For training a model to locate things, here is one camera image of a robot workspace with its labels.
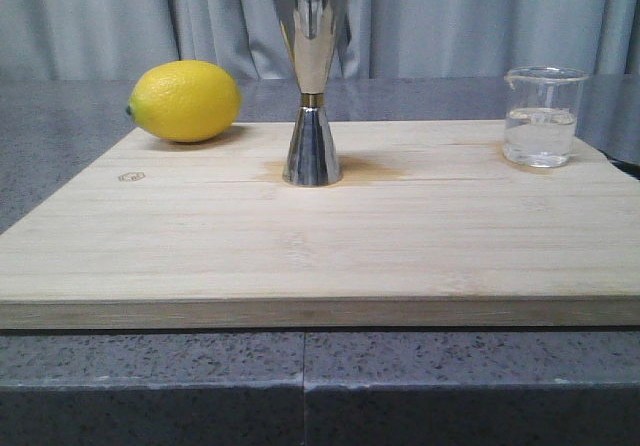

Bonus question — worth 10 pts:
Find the steel double jigger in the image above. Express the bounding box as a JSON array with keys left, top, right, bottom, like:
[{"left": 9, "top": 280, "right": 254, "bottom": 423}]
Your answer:
[{"left": 274, "top": 0, "right": 347, "bottom": 187}]

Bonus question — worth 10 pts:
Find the glass beaker with liquid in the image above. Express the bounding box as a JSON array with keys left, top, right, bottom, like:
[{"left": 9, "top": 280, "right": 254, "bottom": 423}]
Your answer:
[{"left": 502, "top": 66, "right": 590, "bottom": 168}]

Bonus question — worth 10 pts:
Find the wooden cutting board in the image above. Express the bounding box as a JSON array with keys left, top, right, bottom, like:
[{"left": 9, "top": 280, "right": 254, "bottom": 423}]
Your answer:
[{"left": 1, "top": 120, "right": 639, "bottom": 329}]

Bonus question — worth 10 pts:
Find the yellow lemon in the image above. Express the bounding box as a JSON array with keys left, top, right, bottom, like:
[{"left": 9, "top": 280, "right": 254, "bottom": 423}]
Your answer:
[{"left": 126, "top": 60, "right": 242, "bottom": 143}]

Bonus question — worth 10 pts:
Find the grey curtain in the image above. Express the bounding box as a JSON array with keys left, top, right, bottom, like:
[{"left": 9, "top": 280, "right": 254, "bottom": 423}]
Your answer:
[{"left": 1, "top": 0, "right": 639, "bottom": 81}]

